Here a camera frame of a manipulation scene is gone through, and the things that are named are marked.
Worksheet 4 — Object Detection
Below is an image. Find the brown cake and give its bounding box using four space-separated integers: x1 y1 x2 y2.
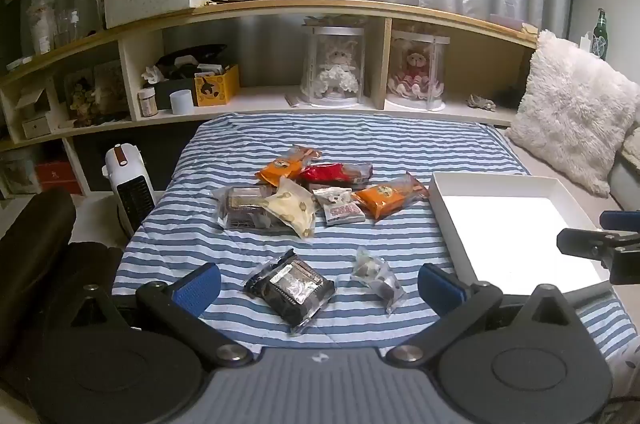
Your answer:
212 185 281 230

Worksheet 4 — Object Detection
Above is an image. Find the floral picture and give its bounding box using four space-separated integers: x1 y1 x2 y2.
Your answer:
64 60 126 125

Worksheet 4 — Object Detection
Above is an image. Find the white cardboard box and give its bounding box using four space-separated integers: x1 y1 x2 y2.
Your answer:
430 171 614 305

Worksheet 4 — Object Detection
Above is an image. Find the green bottle with label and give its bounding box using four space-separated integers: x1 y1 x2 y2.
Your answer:
592 8 610 61

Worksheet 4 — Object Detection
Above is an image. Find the white small snack packet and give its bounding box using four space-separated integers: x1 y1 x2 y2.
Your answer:
314 187 365 226

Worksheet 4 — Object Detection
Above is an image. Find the white fluffy pillow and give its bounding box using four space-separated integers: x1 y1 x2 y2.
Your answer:
505 29 640 199

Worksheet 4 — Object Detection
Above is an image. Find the red box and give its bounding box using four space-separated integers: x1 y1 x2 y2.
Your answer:
35 161 83 195

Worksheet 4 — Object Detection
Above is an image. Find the red dress doll in case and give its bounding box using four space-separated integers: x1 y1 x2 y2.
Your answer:
385 29 451 112

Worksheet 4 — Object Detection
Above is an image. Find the wooden shelf unit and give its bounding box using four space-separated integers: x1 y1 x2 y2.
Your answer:
0 0 541 152

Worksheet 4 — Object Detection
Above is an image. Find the yellow cardboard box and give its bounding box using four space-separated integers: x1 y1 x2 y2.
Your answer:
194 64 241 107

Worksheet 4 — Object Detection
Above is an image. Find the red snack packet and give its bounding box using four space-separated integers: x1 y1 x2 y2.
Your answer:
297 163 374 190

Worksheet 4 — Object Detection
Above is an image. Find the cream snack packet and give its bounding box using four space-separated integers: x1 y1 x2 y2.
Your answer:
265 177 317 239

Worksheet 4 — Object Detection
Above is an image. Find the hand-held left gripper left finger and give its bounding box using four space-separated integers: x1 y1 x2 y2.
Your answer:
42 263 253 368

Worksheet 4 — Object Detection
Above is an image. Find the white dress doll in case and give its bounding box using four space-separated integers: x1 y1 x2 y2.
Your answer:
301 24 371 107

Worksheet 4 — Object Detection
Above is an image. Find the small clear snack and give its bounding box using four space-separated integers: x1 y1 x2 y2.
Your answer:
340 247 407 315

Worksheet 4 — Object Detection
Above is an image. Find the white cup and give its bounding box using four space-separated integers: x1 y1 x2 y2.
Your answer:
170 89 194 115

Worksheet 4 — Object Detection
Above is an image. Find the grey cushion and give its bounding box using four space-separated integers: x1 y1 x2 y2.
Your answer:
607 157 640 211

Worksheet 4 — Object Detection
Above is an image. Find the white space heater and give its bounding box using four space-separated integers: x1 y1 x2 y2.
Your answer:
102 143 157 237

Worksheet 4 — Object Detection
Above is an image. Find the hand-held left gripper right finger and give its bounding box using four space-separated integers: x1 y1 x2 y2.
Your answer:
387 263 588 367

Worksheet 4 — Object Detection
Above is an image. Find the dark cake with patterned label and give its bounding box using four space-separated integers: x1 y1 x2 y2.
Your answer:
243 249 336 335

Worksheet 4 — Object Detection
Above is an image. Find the orange snack packet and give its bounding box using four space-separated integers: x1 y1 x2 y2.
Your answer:
255 145 321 185
352 174 431 221

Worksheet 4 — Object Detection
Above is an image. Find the blue striped blanket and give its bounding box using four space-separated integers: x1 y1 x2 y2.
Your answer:
111 111 640 367

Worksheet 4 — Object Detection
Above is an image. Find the small cardboard box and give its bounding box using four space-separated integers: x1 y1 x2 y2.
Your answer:
15 87 56 140

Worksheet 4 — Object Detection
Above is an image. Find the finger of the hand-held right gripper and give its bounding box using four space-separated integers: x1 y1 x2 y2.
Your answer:
599 210 640 234
556 227 640 285

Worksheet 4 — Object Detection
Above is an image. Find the black storage box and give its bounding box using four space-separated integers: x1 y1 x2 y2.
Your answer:
152 47 228 110

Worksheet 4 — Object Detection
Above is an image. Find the small jar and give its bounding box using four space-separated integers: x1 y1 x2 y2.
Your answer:
137 87 158 117

